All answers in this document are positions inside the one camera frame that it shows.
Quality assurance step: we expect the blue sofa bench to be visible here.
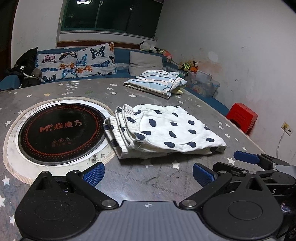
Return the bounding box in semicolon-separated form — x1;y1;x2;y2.
0;46;230;117

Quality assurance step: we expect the clear plastic storage box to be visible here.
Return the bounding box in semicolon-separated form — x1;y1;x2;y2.
186;70;220;98

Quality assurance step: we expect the butterfly pattern cushion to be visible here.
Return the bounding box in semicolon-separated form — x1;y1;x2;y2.
35;42;117;82

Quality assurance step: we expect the grey star pattern table mat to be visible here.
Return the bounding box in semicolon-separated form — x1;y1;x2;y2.
1;78;262;240

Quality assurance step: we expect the white navy polka dot garment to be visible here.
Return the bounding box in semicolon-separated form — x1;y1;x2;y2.
103;104;227;159

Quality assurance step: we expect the grey pillow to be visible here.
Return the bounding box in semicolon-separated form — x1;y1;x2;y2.
129;51;163;76

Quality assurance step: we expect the black bag on sofa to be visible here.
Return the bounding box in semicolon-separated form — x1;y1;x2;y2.
7;47;42;88

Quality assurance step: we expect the round black induction cooktop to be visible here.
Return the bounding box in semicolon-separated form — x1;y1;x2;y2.
1;96;115;185

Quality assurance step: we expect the wall power socket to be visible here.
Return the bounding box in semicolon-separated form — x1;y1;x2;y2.
281;121;293;136

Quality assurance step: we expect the red plastic stool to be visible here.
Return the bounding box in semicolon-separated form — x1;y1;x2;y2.
226;103;258;136

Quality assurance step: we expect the striped folded blanket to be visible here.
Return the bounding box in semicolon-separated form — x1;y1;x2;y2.
123;70;187;99

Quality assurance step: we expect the yellow green plush toy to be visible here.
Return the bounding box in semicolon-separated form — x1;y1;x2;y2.
171;85;186;95

